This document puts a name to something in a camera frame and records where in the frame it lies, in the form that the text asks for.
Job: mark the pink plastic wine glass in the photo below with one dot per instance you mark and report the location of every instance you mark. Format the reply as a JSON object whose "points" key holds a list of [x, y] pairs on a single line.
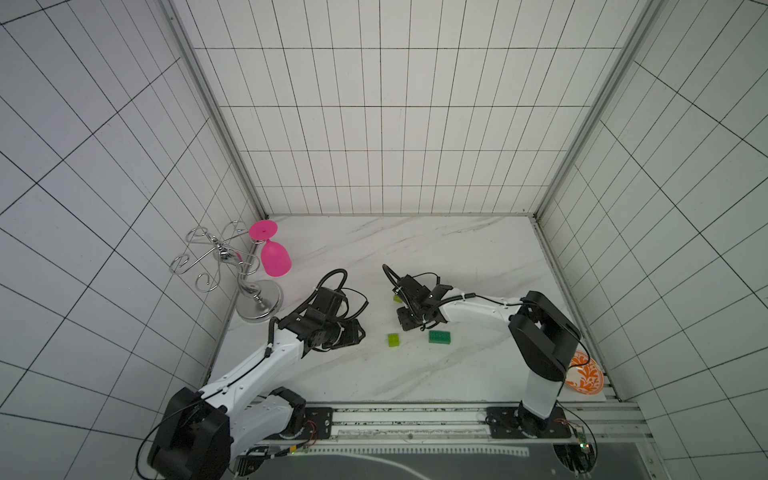
{"points": [[274, 257]]}

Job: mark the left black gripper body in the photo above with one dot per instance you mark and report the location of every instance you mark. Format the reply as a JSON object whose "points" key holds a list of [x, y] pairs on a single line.
{"points": [[333, 328]]}

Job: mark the dark green long lego brick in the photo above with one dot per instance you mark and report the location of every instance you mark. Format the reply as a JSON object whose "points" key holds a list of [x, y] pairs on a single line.
{"points": [[439, 337]]}

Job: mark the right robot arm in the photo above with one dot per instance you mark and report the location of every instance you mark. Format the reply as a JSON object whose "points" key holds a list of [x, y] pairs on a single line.
{"points": [[546, 339]]}

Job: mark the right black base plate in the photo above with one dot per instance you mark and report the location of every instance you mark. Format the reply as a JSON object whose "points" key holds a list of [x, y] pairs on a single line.
{"points": [[506, 423]]}

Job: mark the aluminium mounting rail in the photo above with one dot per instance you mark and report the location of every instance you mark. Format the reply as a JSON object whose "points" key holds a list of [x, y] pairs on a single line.
{"points": [[421, 424]]}

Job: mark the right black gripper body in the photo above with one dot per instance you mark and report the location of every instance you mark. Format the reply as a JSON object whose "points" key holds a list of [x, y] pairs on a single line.
{"points": [[411, 311]]}

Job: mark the silver wire glass rack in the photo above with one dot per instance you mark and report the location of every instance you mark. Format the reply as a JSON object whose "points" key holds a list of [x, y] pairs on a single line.
{"points": [[211, 255]]}

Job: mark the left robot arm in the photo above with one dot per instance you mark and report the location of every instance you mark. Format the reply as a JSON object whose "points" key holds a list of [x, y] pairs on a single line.
{"points": [[203, 432]]}

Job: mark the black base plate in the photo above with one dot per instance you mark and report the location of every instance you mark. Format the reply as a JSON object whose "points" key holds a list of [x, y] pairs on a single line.
{"points": [[506, 423], [316, 424]]}

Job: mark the orange white patterned bowl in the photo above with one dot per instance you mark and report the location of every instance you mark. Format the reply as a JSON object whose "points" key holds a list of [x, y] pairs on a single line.
{"points": [[585, 375]]}

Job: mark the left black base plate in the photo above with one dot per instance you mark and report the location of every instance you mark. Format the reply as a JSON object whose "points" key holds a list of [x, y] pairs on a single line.
{"points": [[316, 424]]}

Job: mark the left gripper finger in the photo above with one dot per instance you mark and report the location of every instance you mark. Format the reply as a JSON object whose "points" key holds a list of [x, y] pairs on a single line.
{"points": [[352, 333], [329, 345]]}

